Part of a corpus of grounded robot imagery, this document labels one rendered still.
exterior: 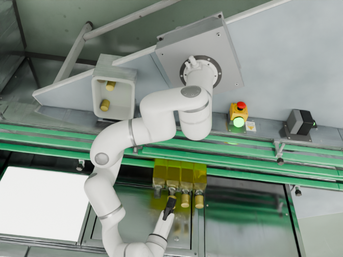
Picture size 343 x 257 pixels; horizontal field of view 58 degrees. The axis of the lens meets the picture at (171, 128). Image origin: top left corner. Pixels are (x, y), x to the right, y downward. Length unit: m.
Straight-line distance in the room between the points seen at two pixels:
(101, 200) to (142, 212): 0.42
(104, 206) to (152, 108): 0.35
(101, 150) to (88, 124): 0.54
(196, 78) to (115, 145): 0.36
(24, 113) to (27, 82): 0.55
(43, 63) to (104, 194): 1.38
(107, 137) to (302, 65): 0.82
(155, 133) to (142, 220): 0.56
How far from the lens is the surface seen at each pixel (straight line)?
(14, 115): 1.58
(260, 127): 1.46
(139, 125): 0.94
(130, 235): 1.36
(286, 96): 1.45
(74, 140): 1.44
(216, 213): 1.50
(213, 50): 1.13
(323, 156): 1.51
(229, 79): 1.19
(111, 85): 1.32
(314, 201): 2.16
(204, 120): 0.92
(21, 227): 1.44
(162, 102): 0.88
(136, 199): 1.44
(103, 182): 1.01
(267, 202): 1.62
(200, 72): 1.10
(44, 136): 1.48
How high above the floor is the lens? 1.82
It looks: 44 degrees down
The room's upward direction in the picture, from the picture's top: 175 degrees counter-clockwise
